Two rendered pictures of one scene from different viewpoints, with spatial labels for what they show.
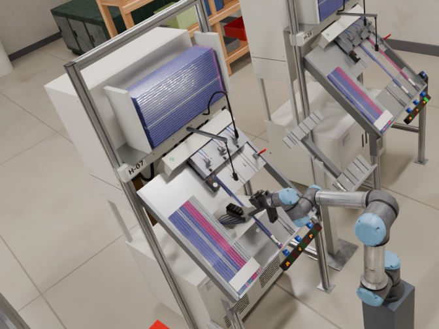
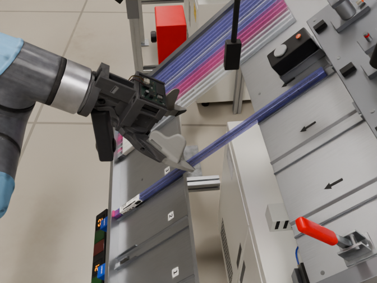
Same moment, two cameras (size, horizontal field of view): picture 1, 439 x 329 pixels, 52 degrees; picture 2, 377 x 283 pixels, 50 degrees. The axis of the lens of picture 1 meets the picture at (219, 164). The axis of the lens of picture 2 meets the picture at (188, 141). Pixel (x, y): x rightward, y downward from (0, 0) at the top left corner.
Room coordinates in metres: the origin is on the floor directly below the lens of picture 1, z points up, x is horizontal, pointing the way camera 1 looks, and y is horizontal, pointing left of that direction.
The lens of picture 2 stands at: (2.00, -0.51, 1.44)
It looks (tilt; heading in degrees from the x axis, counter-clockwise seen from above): 46 degrees down; 123
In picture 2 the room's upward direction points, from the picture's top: straight up
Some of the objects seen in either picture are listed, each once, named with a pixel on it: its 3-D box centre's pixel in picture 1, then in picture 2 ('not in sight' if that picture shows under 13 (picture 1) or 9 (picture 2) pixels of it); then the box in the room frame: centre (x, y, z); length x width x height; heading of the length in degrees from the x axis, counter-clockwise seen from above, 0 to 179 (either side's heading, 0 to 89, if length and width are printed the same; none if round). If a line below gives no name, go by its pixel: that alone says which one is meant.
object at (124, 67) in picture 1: (151, 178); not in sight; (2.36, 0.44, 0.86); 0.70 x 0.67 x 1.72; 128
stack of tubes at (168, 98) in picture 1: (176, 94); not in sight; (2.03, 0.11, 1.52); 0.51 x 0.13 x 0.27; 128
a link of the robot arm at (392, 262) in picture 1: (386, 267); not in sight; (1.32, -0.60, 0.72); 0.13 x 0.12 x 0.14; 131
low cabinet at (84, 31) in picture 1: (130, 17); not in sight; (7.72, 0.71, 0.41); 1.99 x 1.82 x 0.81; 31
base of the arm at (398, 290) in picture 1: (387, 282); not in sight; (1.32, -0.61, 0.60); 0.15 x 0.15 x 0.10
